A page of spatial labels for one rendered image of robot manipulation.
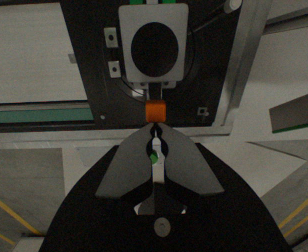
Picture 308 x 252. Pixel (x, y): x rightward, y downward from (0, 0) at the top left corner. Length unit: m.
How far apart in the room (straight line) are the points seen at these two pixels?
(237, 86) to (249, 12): 0.10
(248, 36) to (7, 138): 0.51
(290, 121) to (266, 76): 0.20
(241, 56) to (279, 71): 0.20
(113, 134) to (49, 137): 0.14
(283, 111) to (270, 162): 0.41
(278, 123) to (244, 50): 0.13
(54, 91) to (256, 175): 0.74
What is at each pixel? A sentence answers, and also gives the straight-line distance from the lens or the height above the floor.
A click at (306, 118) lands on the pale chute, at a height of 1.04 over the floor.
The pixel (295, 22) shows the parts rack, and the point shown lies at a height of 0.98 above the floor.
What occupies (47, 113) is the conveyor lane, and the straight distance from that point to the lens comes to 0.34.
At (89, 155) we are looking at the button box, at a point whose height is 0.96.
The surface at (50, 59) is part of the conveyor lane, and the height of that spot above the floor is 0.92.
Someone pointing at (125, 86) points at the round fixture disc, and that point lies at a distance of 0.20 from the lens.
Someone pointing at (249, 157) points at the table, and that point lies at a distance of 0.59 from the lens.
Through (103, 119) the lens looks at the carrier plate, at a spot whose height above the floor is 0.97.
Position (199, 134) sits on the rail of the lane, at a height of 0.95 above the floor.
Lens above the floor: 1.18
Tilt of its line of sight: 60 degrees down
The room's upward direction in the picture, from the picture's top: 178 degrees clockwise
